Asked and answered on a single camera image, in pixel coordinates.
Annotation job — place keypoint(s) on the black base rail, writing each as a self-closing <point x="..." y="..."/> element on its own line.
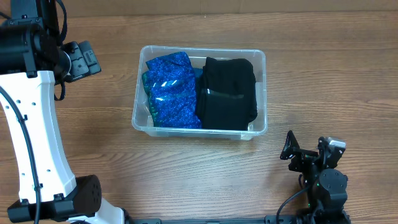
<point x="269" y="219"/>

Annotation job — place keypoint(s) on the large black garment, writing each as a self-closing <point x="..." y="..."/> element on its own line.
<point x="226" y="94"/>

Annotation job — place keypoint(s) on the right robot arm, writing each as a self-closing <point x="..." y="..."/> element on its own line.
<point x="324" y="186"/>

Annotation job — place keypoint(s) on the clear plastic storage bin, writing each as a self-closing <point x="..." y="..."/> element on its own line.
<point x="142" y="120"/>

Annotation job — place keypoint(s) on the blue denim jeans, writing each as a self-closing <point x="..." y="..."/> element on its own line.
<point x="198" y="72"/>

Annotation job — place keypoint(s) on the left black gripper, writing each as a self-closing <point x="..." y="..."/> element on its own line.
<point x="84" y="60"/>

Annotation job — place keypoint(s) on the sparkly blue sequin garment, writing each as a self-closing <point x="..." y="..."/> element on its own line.
<point x="170" y="86"/>

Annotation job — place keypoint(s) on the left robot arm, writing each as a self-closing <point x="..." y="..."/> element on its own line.
<point x="34" y="60"/>

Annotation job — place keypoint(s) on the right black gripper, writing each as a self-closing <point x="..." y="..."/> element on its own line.
<point x="290" y="149"/>

